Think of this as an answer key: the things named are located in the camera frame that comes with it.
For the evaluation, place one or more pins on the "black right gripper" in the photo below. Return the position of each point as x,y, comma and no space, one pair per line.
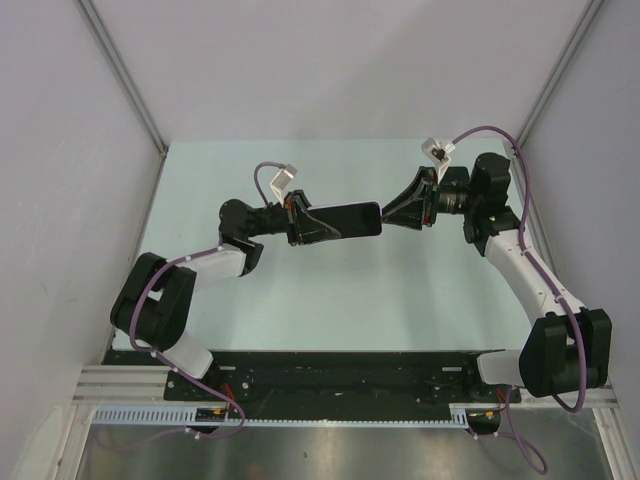
419,204

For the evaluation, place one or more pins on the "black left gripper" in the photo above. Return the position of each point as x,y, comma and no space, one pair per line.
302,227

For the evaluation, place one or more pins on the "black smartphone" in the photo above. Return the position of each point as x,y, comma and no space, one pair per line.
347,220

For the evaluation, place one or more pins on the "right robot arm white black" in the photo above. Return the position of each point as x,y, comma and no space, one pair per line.
568,346

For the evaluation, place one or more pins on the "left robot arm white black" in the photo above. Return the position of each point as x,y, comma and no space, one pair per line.
153,306

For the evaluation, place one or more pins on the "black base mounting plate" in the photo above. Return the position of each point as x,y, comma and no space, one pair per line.
350,386

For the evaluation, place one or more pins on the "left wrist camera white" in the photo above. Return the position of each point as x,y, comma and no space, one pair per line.
280,183

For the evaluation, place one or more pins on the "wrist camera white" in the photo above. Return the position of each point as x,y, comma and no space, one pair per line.
439,154
280,183

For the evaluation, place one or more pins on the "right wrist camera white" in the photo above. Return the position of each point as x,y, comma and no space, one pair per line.
439,154

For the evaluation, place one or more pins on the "aluminium front rail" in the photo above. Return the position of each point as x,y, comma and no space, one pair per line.
145,385

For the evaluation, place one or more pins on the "white slotted cable duct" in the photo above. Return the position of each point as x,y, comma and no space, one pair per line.
191,416

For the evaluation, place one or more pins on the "aluminium corner frame post right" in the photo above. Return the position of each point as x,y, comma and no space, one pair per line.
569,51

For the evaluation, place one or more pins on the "aluminium corner frame post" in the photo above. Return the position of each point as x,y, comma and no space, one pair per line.
99,30
569,51

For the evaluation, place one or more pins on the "aluminium corner frame post left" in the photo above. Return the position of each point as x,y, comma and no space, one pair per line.
99,30

